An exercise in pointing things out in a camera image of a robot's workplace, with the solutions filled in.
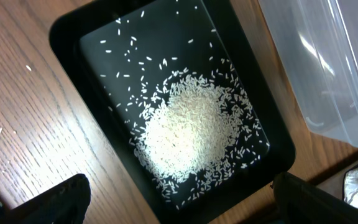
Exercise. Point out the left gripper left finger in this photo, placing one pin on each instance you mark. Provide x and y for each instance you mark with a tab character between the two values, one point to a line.
65	203

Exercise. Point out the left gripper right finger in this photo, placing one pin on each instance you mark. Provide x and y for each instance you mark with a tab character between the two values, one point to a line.
300	202

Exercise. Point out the pile of white rice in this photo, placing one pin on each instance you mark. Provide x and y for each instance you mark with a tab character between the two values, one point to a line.
184	108

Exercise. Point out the dark brown serving tray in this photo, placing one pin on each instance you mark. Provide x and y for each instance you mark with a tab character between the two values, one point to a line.
333	186

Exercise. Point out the black plastic tray bin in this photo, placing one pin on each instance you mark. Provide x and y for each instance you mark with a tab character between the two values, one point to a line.
64	37

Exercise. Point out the clear plastic bin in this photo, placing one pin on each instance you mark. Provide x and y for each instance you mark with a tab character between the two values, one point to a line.
317	42

